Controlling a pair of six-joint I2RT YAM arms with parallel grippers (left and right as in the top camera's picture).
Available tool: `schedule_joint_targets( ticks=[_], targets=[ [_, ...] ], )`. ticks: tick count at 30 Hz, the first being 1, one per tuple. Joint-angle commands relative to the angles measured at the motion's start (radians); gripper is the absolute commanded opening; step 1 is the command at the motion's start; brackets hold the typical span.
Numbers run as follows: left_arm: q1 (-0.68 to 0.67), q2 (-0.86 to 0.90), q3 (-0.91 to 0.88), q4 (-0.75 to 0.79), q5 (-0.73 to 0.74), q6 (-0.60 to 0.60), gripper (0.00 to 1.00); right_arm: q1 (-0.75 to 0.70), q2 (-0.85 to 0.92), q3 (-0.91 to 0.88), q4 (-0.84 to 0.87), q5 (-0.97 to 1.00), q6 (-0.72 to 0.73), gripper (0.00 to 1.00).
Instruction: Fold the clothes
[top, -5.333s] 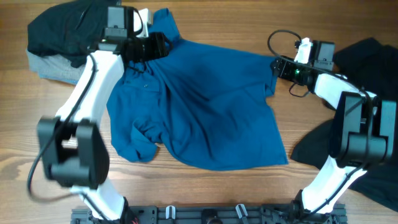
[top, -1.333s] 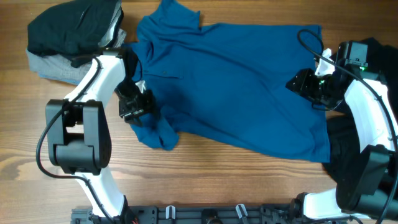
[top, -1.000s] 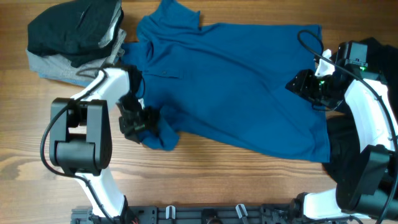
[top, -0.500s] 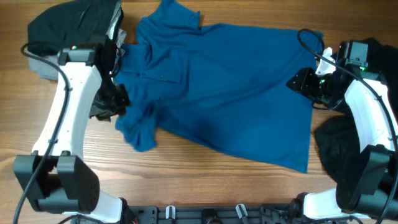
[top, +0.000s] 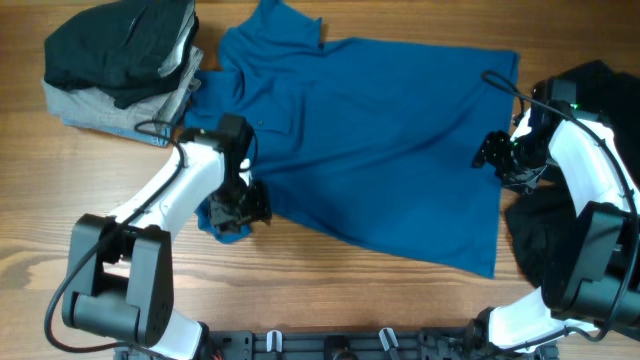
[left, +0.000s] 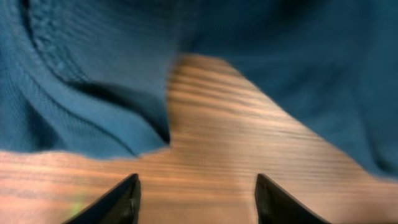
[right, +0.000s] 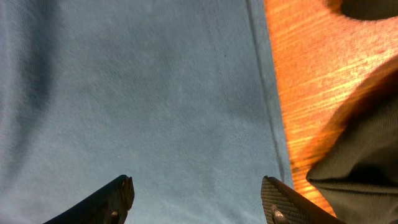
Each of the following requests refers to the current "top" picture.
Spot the dark green garment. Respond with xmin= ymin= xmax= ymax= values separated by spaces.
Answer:
xmin=503 ymin=59 xmax=640 ymax=341

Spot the blue polo shirt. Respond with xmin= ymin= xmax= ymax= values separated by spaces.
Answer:
xmin=185 ymin=1 xmax=519 ymax=277

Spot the black folded garment on stack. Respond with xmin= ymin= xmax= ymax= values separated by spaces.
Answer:
xmin=44 ymin=0 xmax=198 ymax=109

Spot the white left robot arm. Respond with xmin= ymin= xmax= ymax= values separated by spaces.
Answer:
xmin=45 ymin=114 xmax=272 ymax=359

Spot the grey folded garment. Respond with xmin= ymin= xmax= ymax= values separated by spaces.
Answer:
xmin=41 ymin=3 xmax=203 ymax=135

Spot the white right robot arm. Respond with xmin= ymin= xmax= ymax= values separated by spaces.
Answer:
xmin=461 ymin=70 xmax=639 ymax=359

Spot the light blue folded garment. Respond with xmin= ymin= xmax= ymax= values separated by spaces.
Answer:
xmin=62 ymin=118 xmax=173 ymax=147

